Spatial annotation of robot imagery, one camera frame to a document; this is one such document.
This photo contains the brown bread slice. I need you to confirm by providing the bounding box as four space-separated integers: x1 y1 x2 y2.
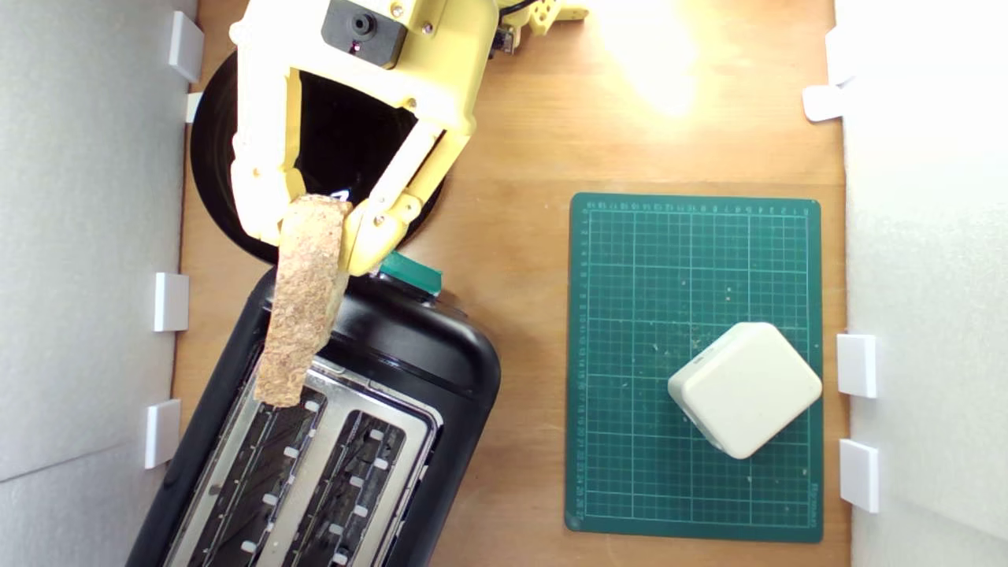
254 194 353 408

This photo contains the green cutting mat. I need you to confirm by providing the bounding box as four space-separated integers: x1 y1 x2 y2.
565 193 825 544

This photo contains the black two-slot toaster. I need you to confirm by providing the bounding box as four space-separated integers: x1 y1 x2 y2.
126 256 502 567

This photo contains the green toaster lever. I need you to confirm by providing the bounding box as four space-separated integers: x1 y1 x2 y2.
380 250 444 298

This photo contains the white block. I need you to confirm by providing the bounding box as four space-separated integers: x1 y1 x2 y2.
667 321 824 461

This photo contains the black plate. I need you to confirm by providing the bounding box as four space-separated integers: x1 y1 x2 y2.
190 47 451 269

